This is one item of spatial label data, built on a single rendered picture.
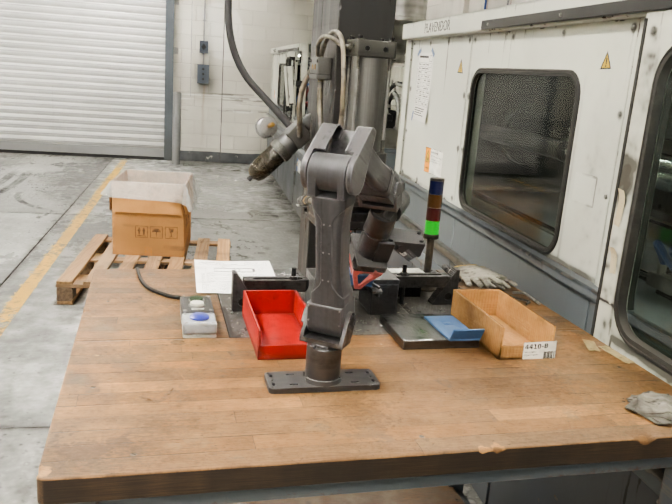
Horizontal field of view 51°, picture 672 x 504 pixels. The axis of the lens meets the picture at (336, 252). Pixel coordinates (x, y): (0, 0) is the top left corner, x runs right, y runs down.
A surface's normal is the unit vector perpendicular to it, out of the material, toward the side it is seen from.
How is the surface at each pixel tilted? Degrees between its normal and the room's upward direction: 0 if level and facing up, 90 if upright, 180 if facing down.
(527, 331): 90
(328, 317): 98
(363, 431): 0
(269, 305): 90
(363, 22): 90
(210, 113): 90
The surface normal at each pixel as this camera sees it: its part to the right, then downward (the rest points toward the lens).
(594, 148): -0.98, -0.02
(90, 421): 0.07, -0.97
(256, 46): 0.18, 0.26
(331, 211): -0.40, 0.33
